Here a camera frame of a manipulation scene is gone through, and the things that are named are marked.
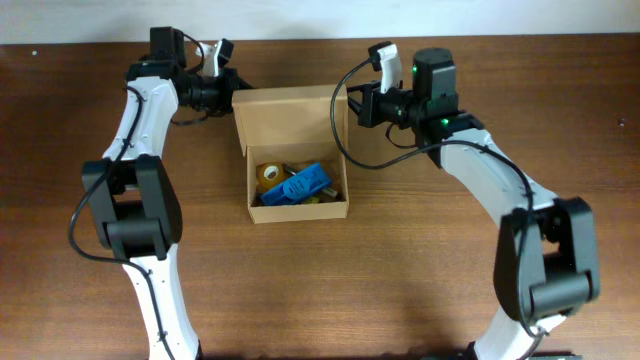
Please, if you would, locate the brown cardboard box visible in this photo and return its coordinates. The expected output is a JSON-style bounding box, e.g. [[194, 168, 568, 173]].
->
[[232, 85, 349, 224]]

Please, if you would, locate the blue plastic case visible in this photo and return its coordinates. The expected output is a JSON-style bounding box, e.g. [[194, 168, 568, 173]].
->
[[260, 163, 332, 206]]

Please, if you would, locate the clear adhesive tape roll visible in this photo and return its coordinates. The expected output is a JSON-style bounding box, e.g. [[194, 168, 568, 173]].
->
[[256, 162, 287, 190]]

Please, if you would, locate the black whiteboard marker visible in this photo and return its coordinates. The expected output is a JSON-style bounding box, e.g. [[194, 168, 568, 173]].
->
[[283, 164, 338, 199]]

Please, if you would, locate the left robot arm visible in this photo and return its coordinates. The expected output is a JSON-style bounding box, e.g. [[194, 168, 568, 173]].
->
[[68, 27, 249, 359]]

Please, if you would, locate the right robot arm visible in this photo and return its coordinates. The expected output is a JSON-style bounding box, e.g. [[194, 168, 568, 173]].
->
[[348, 41, 601, 359]]

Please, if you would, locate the right black cable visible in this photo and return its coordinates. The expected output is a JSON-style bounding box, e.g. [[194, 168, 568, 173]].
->
[[328, 57, 546, 351]]

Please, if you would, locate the black cable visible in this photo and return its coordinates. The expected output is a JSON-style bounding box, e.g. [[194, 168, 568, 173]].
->
[[67, 30, 226, 360], [328, 57, 546, 351]]

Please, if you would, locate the left black cable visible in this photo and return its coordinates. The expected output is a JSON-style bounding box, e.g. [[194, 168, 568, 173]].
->
[[67, 30, 226, 360]]

